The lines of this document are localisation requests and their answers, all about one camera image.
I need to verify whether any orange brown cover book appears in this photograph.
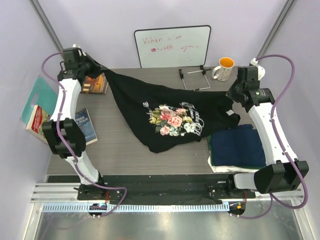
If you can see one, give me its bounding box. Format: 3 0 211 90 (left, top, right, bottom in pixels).
81 73 109 95

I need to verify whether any white mug orange inside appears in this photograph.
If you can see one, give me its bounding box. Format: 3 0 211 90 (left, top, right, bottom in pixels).
211 57 235 82

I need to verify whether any blue cover book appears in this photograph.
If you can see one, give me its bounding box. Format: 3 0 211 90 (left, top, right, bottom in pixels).
75 108 98 145

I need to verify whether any black t shirt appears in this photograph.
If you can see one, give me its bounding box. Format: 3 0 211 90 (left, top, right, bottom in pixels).
89 64 241 153

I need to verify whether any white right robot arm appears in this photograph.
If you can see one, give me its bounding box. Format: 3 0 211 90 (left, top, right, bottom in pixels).
225 65 309 198

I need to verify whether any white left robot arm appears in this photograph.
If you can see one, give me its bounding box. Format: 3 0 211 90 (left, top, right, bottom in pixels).
42 45 107 200

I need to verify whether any teal plastic cutting board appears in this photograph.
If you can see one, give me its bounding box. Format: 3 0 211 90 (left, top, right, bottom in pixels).
20 75 58 124

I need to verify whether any navy folded t shirt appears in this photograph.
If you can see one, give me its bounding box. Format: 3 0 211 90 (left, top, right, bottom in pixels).
207 124 266 169

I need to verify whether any red white cover book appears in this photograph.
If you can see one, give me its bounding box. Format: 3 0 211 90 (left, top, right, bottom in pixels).
25 105 51 144

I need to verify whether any small whiteboard with red writing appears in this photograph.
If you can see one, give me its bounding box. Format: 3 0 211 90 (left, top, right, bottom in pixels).
134 25 212 68

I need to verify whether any white folded t shirt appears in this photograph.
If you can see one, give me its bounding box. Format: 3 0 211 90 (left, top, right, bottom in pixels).
207 157 258 174

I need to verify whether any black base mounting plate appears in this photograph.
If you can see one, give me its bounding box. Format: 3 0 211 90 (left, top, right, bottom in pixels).
75 174 256 205

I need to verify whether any black wire book stand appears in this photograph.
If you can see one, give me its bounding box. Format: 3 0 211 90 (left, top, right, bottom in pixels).
178 65 212 92

